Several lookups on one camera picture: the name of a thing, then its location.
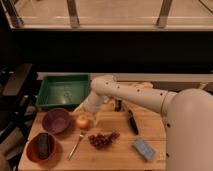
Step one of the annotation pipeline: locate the white crumpled cloth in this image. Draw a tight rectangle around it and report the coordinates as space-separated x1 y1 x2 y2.
103 96 110 104

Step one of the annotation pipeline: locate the orange bowl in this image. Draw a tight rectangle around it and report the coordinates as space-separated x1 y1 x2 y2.
26 133 56 163

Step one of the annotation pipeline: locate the blue sponge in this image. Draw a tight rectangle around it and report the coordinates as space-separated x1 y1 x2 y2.
133 138 155 161

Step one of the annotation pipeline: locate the small dark cup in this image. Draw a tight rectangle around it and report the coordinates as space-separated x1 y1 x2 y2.
114 99 122 112

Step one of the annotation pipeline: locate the dark sponge block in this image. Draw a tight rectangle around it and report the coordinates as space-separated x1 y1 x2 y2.
37 133 50 160

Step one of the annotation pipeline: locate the purple bowl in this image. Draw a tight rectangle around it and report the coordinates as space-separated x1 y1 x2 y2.
42 108 70 134

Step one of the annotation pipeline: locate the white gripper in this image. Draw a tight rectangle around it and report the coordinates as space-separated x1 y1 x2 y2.
74 100 100 126

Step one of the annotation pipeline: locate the red apple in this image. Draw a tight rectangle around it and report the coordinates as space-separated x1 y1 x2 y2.
76 115 89 129

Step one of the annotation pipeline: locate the green plastic tray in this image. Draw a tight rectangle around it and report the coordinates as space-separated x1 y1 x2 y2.
36 74 90 110

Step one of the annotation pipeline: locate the red grape bunch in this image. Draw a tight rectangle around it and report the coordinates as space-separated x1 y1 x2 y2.
88 132 120 149

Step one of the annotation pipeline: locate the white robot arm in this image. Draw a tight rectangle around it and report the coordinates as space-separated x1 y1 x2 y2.
77 75 213 171

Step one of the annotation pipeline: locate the black handled knife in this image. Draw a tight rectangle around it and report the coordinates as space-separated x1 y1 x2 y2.
128 109 139 135

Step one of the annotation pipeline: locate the metal fork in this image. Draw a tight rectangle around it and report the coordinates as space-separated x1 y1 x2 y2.
67 131 86 160

